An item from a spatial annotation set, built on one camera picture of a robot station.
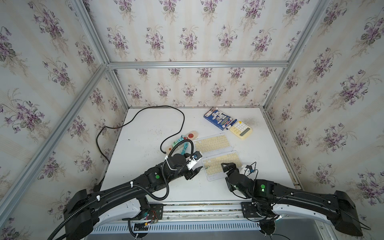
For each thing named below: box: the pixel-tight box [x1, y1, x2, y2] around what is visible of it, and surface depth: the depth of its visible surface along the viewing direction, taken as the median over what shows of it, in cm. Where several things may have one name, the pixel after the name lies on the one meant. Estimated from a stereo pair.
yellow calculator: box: [229, 120, 253, 140], surface depth 106 cm
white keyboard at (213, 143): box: [193, 133, 234, 156], surface depth 100 cm
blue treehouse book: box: [203, 106, 233, 131], surface depth 113 cm
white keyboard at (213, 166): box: [201, 150, 243, 182], surface depth 92 cm
